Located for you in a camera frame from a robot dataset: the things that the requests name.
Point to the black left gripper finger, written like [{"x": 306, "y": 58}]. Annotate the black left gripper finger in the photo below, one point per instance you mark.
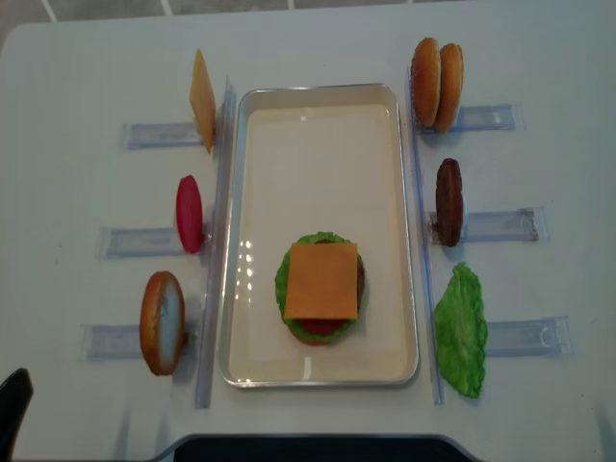
[{"x": 15, "y": 395}]

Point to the brown top bun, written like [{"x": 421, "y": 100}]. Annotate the brown top bun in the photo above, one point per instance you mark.
[{"x": 426, "y": 80}]

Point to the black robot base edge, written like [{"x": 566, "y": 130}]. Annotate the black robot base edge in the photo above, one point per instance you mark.
[{"x": 320, "y": 448}]

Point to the clear tomato holder track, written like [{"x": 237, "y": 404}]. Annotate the clear tomato holder track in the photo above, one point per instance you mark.
[{"x": 122, "y": 243}]

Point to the upright red tomato slice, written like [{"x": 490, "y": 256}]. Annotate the upright red tomato slice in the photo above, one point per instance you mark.
[{"x": 189, "y": 215}]

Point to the clear cheese holder track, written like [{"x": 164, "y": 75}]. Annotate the clear cheese holder track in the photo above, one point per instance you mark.
[{"x": 137, "y": 136}]

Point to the tomato slice on burger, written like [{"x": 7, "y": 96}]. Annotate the tomato slice on burger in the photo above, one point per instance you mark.
[{"x": 321, "y": 327}]

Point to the orange cheese slice on burger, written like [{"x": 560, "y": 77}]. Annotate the orange cheese slice on burger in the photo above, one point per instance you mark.
[{"x": 322, "y": 282}]

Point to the green lettuce on burger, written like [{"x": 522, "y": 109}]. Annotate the green lettuce on burger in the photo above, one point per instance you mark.
[{"x": 281, "y": 277}]

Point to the upright orange cheese slice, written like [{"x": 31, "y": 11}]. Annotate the upright orange cheese slice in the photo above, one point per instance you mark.
[{"x": 203, "y": 101}]

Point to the upright green lettuce leaf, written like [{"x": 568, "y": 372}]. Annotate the upright green lettuce leaf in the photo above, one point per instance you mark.
[{"x": 462, "y": 332}]

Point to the upright brown meat patty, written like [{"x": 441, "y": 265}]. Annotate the upright brown meat patty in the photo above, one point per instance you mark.
[{"x": 449, "y": 202}]

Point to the clear lettuce holder track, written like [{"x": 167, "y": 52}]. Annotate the clear lettuce holder track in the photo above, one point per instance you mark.
[{"x": 547, "y": 337}]

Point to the clear left bun holder track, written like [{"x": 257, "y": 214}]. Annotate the clear left bun holder track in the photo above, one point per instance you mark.
[{"x": 110, "y": 342}]

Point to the clear bun holder track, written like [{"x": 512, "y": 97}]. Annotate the clear bun holder track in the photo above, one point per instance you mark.
[
  {"x": 499, "y": 117},
  {"x": 110, "y": 342}
]

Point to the left upright bun half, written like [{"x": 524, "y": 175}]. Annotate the left upright bun half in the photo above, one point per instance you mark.
[{"x": 162, "y": 323}]

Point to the upright bun half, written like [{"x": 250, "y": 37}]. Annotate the upright bun half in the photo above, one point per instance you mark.
[
  {"x": 452, "y": 78},
  {"x": 162, "y": 323}
]

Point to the bottom bun on burger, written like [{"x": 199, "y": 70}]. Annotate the bottom bun on burger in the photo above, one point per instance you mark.
[{"x": 314, "y": 340}]

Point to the silver metal tray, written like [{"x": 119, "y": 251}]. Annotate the silver metal tray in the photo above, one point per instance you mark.
[{"x": 325, "y": 161}]

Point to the clear right bun holder track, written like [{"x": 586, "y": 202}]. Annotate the clear right bun holder track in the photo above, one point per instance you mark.
[{"x": 499, "y": 117}]

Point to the clear patty holder track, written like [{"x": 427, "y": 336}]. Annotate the clear patty holder track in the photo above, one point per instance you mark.
[{"x": 521, "y": 225}]

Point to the right upright bun half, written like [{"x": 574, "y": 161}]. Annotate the right upright bun half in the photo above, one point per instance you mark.
[{"x": 452, "y": 78}]

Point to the clear left long rail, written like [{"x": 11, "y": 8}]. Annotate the clear left long rail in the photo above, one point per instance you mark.
[{"x": 216, "y": 271}]

